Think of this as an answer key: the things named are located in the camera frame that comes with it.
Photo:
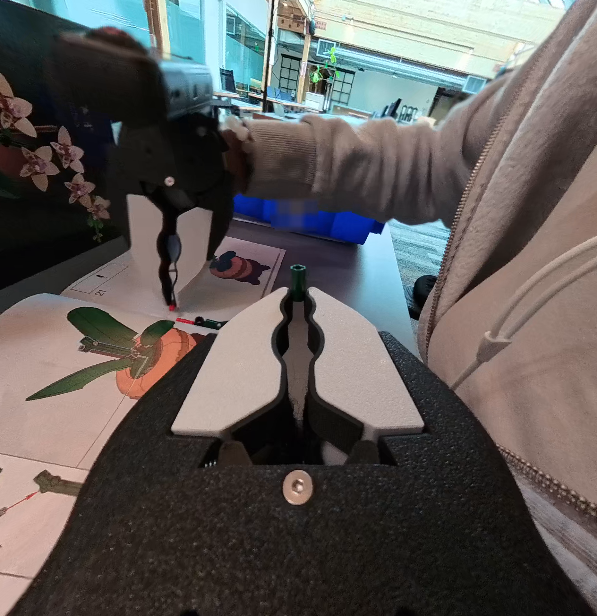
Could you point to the person's right hand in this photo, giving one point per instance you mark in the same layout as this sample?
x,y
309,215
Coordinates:
x,y
238,163

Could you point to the person's right forearm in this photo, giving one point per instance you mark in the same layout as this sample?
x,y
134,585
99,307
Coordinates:
x,y
351,163

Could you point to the row of black office chairs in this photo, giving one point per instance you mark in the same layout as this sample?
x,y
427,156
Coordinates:
x,y
394,109

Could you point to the green toy connector cylinder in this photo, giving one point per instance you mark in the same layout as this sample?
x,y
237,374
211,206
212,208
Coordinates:
x,y
298,284
216,324

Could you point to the green potted plant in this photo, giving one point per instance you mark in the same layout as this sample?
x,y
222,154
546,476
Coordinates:
x,y
327,67

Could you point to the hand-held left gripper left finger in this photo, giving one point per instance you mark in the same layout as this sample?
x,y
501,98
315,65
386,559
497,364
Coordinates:
x,y
240,375

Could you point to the person's beige zip hoodie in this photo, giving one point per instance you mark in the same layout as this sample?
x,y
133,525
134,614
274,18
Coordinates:
x,y
543,288

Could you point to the thin black pole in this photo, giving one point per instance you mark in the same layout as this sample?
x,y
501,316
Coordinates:
x,y
268,57

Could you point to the blue plastic bin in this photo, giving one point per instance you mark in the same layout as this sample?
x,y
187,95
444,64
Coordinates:
x,y
351,224

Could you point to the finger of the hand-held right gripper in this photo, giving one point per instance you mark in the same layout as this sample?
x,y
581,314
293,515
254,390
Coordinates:
x,y
195,240
142,231

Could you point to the black orchid set box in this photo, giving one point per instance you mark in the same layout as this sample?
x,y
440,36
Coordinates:
x,y
19,216

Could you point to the open building instruction booklet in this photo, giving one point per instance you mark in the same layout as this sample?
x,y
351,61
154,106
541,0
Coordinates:
x,y
48,433

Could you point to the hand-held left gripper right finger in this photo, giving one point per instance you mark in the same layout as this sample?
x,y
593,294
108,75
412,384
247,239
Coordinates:
x,y
365,375

